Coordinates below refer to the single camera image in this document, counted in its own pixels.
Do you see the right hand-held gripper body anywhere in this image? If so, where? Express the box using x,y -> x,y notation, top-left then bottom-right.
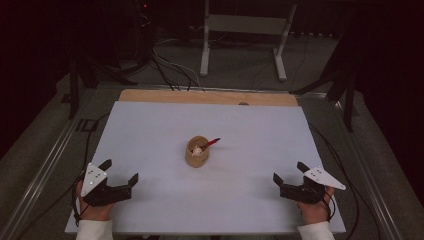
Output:
280,165 -> 347,205

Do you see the white metal stand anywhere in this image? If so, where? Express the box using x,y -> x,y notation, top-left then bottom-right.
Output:
199,0 -> 298,82

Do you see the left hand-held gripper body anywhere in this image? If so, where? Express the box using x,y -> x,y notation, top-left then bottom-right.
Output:
80,162 -> 133,208

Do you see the right hand-held gripper black cable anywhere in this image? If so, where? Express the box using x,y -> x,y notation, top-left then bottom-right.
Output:
308,122 -> 362,240

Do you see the left hand-held gripper black cable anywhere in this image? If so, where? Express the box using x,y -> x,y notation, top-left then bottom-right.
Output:
69,112 -> 112,228

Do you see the white board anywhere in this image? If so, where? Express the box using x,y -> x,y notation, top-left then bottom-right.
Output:
64,100 -> 347,234

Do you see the person's right hand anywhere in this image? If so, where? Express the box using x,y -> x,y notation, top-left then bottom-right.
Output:
296,185 -> 336,226

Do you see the round wooden cup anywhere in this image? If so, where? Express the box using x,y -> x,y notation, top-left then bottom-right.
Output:
184,135 -> 211,169

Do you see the metal floor rail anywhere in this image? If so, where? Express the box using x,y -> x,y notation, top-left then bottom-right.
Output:
333,99 -> 405,240
0,89 -> 98,240

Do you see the red pen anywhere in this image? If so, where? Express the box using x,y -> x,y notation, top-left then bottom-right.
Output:
200,137 -> 221,152

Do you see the person's left hand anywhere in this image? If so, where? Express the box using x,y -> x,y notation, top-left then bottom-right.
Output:
75,181 -> 115,222

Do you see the black tripod stand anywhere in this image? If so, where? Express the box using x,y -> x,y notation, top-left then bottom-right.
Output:
68,53 -> 138,120
289,33 -> 360,133

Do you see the hand-held gripper black cable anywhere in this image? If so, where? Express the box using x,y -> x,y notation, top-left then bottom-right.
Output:
69,112 -> 112,228
308,122 -> 362,240

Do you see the dark equipment rack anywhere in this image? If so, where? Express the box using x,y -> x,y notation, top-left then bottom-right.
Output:
133,0 -> 156,64

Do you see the bundle of floor cables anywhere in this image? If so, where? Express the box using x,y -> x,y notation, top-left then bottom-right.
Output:
150,49 -> 206,93

